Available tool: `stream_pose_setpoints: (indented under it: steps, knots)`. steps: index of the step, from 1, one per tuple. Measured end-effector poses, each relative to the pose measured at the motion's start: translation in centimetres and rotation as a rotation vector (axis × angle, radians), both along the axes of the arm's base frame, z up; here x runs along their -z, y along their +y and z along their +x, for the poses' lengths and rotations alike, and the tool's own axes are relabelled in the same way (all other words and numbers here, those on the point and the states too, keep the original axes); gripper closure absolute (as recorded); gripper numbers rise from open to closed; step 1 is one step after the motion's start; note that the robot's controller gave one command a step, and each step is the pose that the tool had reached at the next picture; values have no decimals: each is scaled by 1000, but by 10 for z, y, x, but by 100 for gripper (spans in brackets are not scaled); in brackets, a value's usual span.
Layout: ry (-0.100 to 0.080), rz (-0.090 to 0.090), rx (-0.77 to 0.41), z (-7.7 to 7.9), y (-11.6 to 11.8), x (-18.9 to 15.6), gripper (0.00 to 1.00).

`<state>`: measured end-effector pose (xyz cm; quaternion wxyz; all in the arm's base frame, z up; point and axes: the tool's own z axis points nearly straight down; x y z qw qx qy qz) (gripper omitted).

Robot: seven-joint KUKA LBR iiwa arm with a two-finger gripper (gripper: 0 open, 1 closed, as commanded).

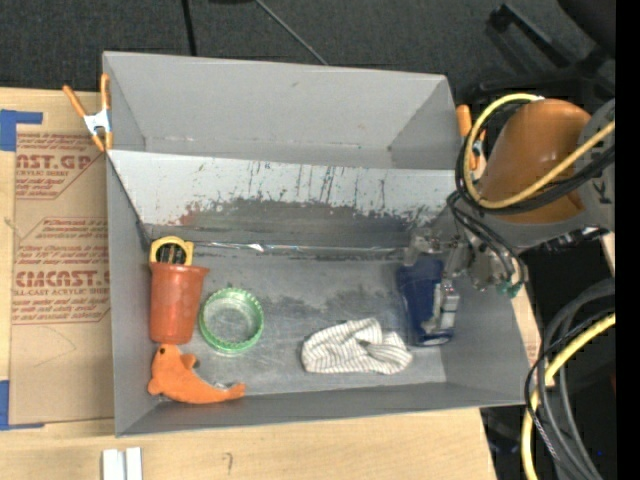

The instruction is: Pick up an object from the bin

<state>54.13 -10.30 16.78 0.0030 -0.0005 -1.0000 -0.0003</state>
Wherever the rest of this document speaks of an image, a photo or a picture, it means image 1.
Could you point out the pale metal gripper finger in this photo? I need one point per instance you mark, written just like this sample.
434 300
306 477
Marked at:
450 303
434 313

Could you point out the white striped cloth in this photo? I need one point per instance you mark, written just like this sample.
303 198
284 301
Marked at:
350 348

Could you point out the green clear round dish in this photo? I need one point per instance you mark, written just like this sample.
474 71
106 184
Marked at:
252 325

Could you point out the grey metal bin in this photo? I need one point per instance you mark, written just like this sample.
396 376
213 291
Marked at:
280 118

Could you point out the orange plastic cup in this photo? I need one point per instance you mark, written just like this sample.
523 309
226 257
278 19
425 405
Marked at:
175 303

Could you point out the orange toy dolphin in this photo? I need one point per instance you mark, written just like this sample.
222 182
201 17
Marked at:
180 380

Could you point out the yellow tape measure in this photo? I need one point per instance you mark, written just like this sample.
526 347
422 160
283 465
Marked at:
172 252

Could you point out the brown cardboard board red print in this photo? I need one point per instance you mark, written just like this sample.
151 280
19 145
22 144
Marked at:
55 348

